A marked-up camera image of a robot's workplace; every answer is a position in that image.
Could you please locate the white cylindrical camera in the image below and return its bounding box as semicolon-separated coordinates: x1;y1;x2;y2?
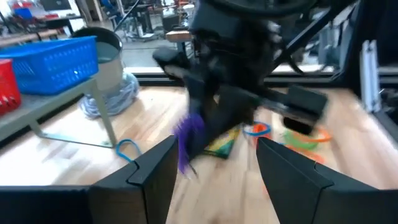
72;26;124;91

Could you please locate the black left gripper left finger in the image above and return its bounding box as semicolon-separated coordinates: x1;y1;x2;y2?
0;135;178;224

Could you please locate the purple spiral wrist keychain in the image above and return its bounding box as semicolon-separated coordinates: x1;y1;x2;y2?
174;113;208;175

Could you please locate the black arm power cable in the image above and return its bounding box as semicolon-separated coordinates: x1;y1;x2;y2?
113;0;141;34

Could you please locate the green spiral wrist keychain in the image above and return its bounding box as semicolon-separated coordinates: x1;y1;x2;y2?
282;129;315;151

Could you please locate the orange rubber band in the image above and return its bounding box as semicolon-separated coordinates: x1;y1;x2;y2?
284;144;326;164
292;127;333;144

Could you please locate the blue plastic basket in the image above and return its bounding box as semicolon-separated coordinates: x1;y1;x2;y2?
0;35;100;96

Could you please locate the pale green metal shelf riser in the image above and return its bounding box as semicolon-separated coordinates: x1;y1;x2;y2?
0;77;118;149

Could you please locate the yellow green crayon box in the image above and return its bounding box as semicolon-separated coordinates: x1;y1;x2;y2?
201;126;242;160

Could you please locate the red plastic basket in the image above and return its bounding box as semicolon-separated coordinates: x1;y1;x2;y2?
0;58;22;116

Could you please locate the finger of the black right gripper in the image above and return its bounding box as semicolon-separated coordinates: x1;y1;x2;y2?
188;74;218;159
201;90;259;153

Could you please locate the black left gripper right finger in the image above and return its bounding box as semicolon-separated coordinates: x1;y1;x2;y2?
256;136;398;224

